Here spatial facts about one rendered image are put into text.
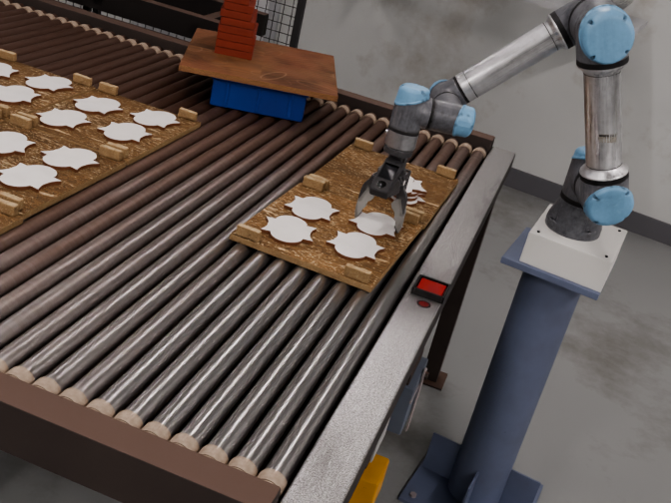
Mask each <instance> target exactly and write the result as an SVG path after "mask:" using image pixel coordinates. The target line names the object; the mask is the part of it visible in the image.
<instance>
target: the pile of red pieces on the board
mask: <svg viewBox="0 0 671 503"><path fill-rule="evenodd" d="M256 2H257V0H224V3H223V6H222V8H221V13H220V16H222V17H221V20H220V23H219V27H218V35H217V40H216V46H215V52H214V53H217V54H222V55H227V56H232V57H237V58H242V59H247V60H252V57H253V53H254V48H255V44H256V39H257V36H256V35H257V31H258V26H259V23H256V22H257V14H258V9H255V6H256Z"/></svg>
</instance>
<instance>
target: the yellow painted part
mask: <svg viewBox="0 0 671 503"><path fill-rule="evenodd" d="M369 461H370V459H369ZM369 461H368V463H367V465H366V467H365V469H364V471H363V473H362V475H361V477H360V479H359V482H358V484H357V486H356V488H355V490H354V492H353V494H352V496H351V498H350V500H349V502H348V503H374V502H375V500H376V497H377V495H378V493H379V490H380V488H381V485H382V482H383V479H384V476H385V472H386V469H387V466H388V463H389V459H388V458H385V457H383V456H380V455H378V454H375V456H374V458H373V460H372V462H371V463H370V462H369Z"/></svg>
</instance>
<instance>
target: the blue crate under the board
mask: <svg viewBox="0 0 671 503"><path fill-rule="evenodd" d="M212 79H213V86H212V92H211V99H210V104H211V105H214V106H219V107H224V108H229V109H235V110H240V111H245V112H250V113H255V114H260V115H265V116H270V117H275V118H281V119H286V120H291V121H296V122H301V121H302V120H303V116H304V111H305V106H306V102H307V98H308V97H309V96H304V95H299V94H294V93H289V92H284V91H279V90H274V89H269V88H264V87H259V86H254V85H249V84H244V83H239V82H234V81H229V80H224V79H219V78H214V77H212Z"/></svg>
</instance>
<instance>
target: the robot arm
mask: <svg viewBox="0 0 671 503"><path fill-rule="evenodd" d="M634 38H635V31H634V27H633V24H632V21H631V19H630V18H629V16H628V15H627V14H626V12H625V11H623V10H622V9H621V8H619V7H618V6H617V5H615V4H614V2H613V1H612V0H572V1H570V2H569V3H567V4H565V5H564V6H562V7H560V8H558V9H557V10H555V11H553V12H552V13H550V14H549V15H548V16H547V19H546V21H545V22H544V23H542V24H540V25H539V26H537V27H535V28H534V29H532V30H530V31H529V32H527V33H525V34H524V35H522V36H520V37H519V38H517V39H515V40H514V41H512V42H510V43H509V44H507V45H505V46H504V47H502V48H500V49H499V50H497V51H495V52H494V53H492V54H491V55H489V56H487V57H486V58H484V59H482V60H481V61H479V62H477V63H476V64H474V65H472V66H471V67H469V68H467V69H466V70H464V71H462V72H461V73H459V74H457V75H456V76H454V77H452V78H451V79H449V80H438V81H436V82H434V83H433V84H432V85H431V87H430V89H429V90H428V89H427V88H425V87H423V86H419V85H417V84H412V83H404V84H402V85H400V87H399V89H398V92H397V95H396V98H395V100H394V106H393V110H392V113H391V117H390V121H389V125H388V129H387V130H385V131H384V132H385V133H386V137H385V141H384V142H385V144H384V147H383V150H384V151H385V152H386V153H388V154H389V156H388V158H386V159H385V161H384V162H383V164H382V165H381V166H380V167H378V168H377V172H375V173H374V174H373V175H372V176H371V177H370V178H369V179H368V180H367V181H366V182H364V184H363V185H362V187H361V189H360V192H359V195H358V199H357V202H356V206H355V211H354V217H355V218H357V217H358V216H359V215H360V214H361V211H362V209H363V208H364V207H365V206H366V204H367V202H369V201H371V200H372V199H373V198H374V197H375V196H377V197H380V198H383V199H387V198H391V197H392V196H396V199H395V200H394V201H393V202H392V203H391V208H392V209H393V211H394V220H395V226H394V228H395V231H396V233H397V234H398V233H399V231H400V230H401V228H402V225H403V221H404V216H405V214H406V204H407V192H406V187H407V184H408V180H409V177H410V173H411V170H408V169H406V168H405V166H406V162H407V159H408V158H411V156H412V152H413V151H414V149H415V146H416V142H417V138H418V134H419V131H420V128H422V129H426V130H430V131H435V132H439V133H444V134H448V135H453V136H454V137H455V136H459V137H464V138H466V137H468V136H469V135H470V134H471V132H472V129H473V126H474V122H475V116H476V113H475V110H474V108H472V107H468V106H466V104H468V103H469V102H471V101H473V100H475V99H476V98H478V97H480V96H481V95H483V94H485V93H486V92H488V91H490V90H492V89H493V88H495V87H497V86H498V85H500V84H502V83H503V82H505V81H507V80H509V79H510V78H512V77H514V76H515V75H517V74H519V73H520V72H522V71H524V70H526V69H527V68H529V67H531V66H532V65H534V64H536V63H537V62H539V61H541V60H543V59H544V58H546V57H548V56H549V55H551V54H553V53H554V52H556V51H558V50H560V49H565V50H568V49H570V48H571V47H573V46H576V66H577V67H578V68H579V69H580V70H581V71H582V72H583V85H584V123H585V146H583V147H578V148H577V149H576V150H575V152H574V155H573V157H571V159H572V160H571V163H570V166H569V169H568V172H567V175H566V178H565V181H564V184H563V187H562V190H561V193H560V196H559V198H558V199H557V200H556V202H555V203H554V204H553V206H552V207H551V208H550V209H549V211H548V212H547V215H546V218H545V223H546V225H547V226H548V227H549V228H550V229H551V230H552V231H554V232H555V233H557V234H559V235H561V236H563V237H565V238H568V239H571V240H575V241H581V242H592V241H595V240H597V239H598V238H599V237H600V234H601V231H602V226H612V225H616V224H618V223H620V222H622V221H624V219H626V218H627V217H628V216H629V215H630V214H631V212H632V210H633V207H634V199H633V195H632V193H631V192H630V191H629V168H628V166H627V165H626V164H625V163H624V162H622V69H623V68H624V67H625V66H626V65H627V64H628V62H629V51H630V50H631V48H632V46H633V43H634ZM404 181H405V183H404ZM403 183H404V185H403Z"/></svg>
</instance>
